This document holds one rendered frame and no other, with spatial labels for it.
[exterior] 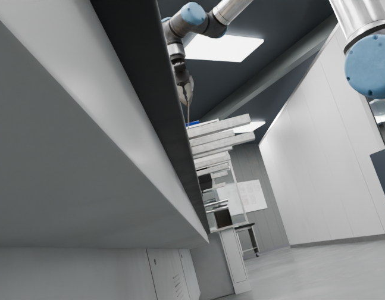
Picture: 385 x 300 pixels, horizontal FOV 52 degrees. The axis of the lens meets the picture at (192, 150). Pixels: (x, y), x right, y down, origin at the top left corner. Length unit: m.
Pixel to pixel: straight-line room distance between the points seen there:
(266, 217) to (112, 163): 12.15
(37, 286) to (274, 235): 11.94
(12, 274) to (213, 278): 3.70
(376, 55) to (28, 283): 0.89
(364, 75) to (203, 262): 3.31
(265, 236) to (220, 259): 8.07
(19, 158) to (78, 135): 0.03
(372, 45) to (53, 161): 0.95
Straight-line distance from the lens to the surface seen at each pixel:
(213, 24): 1.67
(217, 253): 4.16
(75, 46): 0.18
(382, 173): 1.23
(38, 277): 0.59
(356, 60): 1.09
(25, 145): 0.19
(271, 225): 12.42
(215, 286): 4.17
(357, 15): 1.16
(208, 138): 1.84
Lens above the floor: 0.46
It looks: 14 degrees up
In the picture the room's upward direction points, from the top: 15 degrees counter-clockwise
